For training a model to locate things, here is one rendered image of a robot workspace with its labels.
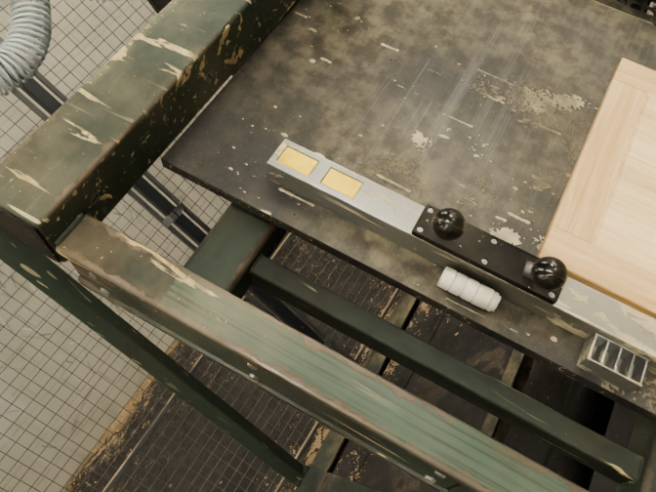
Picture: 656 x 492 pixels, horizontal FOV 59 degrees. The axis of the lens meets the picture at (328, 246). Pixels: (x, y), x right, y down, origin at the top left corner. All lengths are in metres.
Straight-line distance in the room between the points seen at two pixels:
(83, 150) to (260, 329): 0.31
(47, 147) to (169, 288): 0.23
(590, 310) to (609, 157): 0.28
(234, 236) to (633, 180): 0.59
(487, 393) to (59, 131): 0.64
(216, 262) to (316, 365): 0.23
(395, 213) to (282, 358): 0.25
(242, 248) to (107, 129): 0.23
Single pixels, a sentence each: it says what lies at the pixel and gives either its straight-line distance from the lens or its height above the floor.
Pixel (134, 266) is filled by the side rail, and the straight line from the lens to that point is 0.74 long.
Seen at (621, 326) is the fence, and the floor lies 1.25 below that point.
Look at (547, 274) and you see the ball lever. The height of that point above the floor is 1.42.
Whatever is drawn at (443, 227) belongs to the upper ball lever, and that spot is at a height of 1.52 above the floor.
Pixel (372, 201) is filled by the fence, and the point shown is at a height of 1.53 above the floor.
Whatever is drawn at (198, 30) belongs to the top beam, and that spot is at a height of 1.82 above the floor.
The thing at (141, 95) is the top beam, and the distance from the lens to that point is 0.83.
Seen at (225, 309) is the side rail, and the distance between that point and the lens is 0.70.
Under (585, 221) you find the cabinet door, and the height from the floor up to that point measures 1.30.
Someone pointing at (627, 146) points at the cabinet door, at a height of 1.29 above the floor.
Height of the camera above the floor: 1.85
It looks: 24 degrees down
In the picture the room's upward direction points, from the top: 45 degrees counter-clockwise
